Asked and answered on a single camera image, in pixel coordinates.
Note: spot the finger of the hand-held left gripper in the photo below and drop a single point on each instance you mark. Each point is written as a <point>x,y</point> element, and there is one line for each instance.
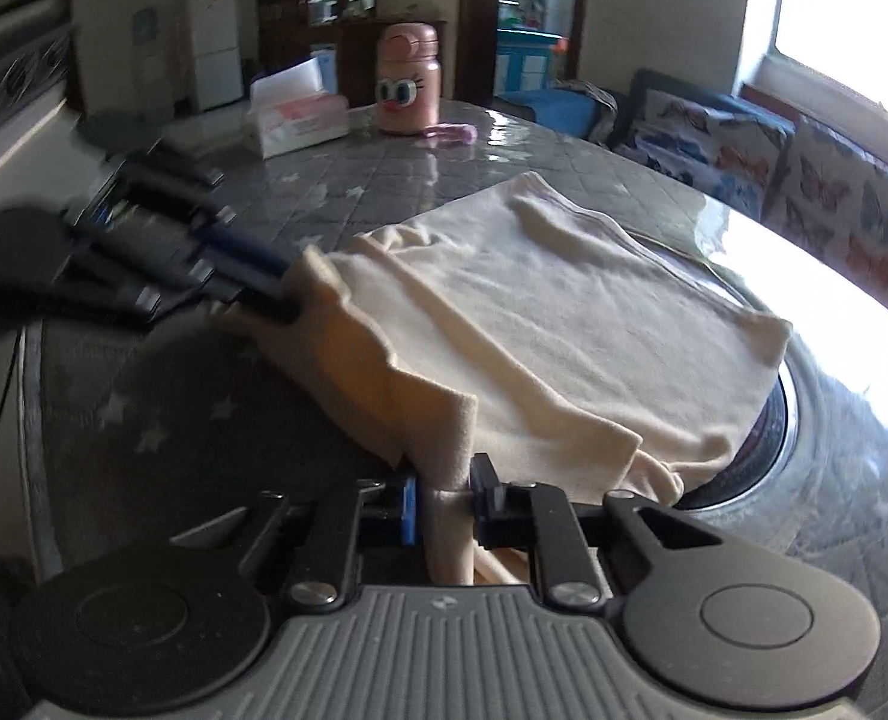
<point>181,169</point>
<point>253,259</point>

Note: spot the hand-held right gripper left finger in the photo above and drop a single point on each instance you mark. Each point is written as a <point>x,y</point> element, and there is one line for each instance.
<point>409,514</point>

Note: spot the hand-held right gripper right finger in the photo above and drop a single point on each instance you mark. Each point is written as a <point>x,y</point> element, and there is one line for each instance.
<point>487,510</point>

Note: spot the cream cloth garment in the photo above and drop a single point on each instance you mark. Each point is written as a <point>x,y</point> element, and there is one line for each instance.
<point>534,315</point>

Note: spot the water dispenser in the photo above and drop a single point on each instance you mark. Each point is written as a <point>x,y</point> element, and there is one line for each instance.
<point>151,60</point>

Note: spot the white pink tissue box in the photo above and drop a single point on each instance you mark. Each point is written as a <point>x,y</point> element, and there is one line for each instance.
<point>298,116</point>

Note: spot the white refrigerator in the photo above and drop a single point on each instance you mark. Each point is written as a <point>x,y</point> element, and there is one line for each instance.
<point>215,45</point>

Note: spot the dark patterned panel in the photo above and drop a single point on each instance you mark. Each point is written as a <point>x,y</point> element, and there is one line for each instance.
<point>9,75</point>

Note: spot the dark wooden glass cabinet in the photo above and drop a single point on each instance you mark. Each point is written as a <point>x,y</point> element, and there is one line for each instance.
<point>339,7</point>

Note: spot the pink cartoon face bottle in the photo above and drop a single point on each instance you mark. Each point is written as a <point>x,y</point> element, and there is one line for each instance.
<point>408,79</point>

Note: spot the round dark glass turntable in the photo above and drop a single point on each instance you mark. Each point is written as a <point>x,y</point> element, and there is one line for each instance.
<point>766,427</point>

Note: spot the blue cabinet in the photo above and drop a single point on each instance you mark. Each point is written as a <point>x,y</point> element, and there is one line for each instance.
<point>526,60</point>

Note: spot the blue folded blanket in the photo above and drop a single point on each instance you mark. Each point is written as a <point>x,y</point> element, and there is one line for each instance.
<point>556,109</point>

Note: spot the butterfly print cushion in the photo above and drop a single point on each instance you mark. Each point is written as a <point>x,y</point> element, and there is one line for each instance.
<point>703,142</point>
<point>849,202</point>

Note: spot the window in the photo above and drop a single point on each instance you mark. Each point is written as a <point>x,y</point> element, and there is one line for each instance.
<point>856,7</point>

